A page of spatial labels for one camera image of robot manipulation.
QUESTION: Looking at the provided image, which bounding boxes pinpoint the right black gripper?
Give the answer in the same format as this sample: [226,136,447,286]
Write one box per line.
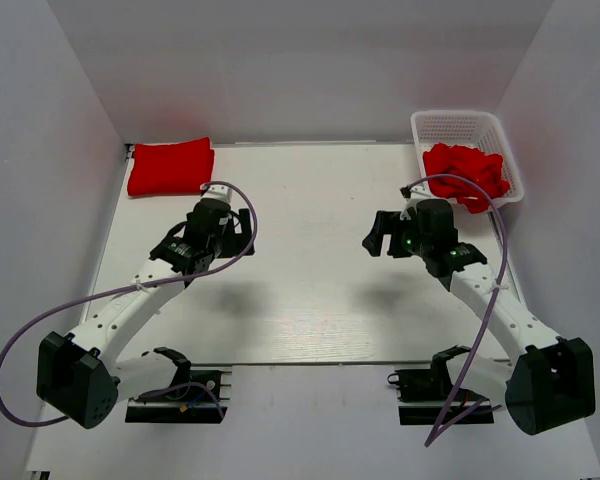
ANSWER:
[363,211,432,258]

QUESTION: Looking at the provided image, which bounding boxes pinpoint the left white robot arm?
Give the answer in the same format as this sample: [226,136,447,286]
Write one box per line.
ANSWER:
[36,198,257,429]

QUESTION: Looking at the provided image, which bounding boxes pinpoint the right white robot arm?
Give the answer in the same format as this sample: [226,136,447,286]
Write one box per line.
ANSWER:
[362,199,596,435]

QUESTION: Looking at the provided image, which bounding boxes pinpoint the crumpled red shirts in basket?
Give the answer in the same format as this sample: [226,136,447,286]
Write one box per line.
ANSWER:
[423,143,511,214]

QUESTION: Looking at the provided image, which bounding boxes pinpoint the folded red t-shirt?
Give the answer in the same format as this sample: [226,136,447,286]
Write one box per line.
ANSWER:
[127,137,215,198]

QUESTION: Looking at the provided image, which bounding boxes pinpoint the white plastic basket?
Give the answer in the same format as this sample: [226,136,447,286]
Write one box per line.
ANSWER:
[411,110,524,212]

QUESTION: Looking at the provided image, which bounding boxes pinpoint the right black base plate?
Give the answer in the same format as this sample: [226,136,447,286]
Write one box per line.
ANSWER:
[387,346,494,426]

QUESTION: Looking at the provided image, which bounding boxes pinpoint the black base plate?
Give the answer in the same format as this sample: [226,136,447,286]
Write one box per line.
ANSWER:
[117,347,232,425]
[387,346,494,426]

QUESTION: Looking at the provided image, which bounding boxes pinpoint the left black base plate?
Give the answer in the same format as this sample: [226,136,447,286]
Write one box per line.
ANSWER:
[117,347,232,425]

